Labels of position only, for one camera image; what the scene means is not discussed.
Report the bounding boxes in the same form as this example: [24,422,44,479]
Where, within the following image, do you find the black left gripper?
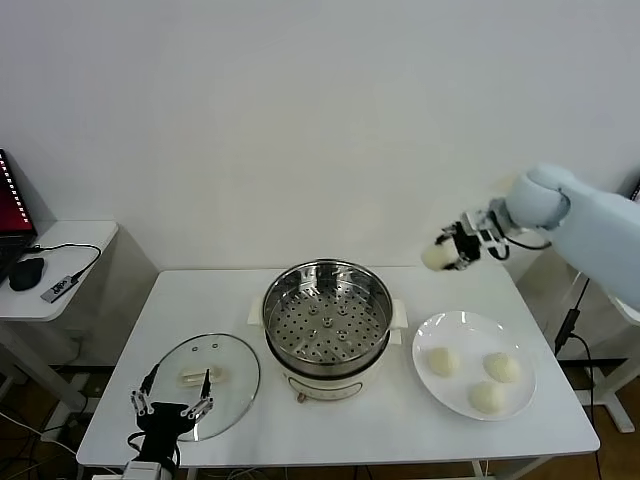
[130,364,216,464]

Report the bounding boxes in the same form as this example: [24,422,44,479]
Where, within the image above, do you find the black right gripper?
[433,222,486,274]

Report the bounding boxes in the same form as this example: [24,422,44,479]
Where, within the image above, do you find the white steamed baozi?
[467,380,509,416]
[421,240,462,273]
[483,352,523,385]
[427,347,462,379]

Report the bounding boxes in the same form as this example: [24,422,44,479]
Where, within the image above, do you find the glass lid with cream handle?
[145,333,263,443]

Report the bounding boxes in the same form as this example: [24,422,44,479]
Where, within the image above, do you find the black computer mouse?
[10,257,47,292]

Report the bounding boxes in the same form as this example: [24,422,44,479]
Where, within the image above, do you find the perforated steel steamer basket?
[263,258,394,369]

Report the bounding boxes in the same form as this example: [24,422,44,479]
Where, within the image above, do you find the white round plate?
[411,311,538,422]

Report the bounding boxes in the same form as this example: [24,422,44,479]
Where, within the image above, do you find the cream electric cooker pot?
[248,294,410,405]

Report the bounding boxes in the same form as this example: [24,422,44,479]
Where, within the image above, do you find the grey usb hub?
[40,277,81,304]

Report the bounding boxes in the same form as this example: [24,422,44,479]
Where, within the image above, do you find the white side table with label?
[564,294,640,434]

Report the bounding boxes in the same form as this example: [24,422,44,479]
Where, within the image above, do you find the laptop with red screen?
[0,148,40,286]

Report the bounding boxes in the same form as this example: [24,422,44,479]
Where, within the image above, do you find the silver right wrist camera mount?
[462,198,512,261]

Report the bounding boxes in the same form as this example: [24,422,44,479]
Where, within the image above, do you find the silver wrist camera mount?
[462,198,512,261]
[122,459,177,480]

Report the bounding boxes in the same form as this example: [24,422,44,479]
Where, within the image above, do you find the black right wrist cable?
[508,234,554,251]

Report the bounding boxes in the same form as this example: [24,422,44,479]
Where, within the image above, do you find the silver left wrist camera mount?
[122,459,177,480]

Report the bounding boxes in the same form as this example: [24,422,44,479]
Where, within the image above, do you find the black laptop cable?
[573,277,590,314]

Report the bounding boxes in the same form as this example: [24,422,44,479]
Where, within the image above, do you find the black inline cable adapter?
[554,309,581,354]

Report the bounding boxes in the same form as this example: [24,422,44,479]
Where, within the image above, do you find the black floor cable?
[0,407,51,451]

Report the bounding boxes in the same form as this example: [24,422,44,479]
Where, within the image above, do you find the black hanging cable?
[567,333,601,431]

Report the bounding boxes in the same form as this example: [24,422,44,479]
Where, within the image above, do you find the black drive cable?
[23,243,104,281]

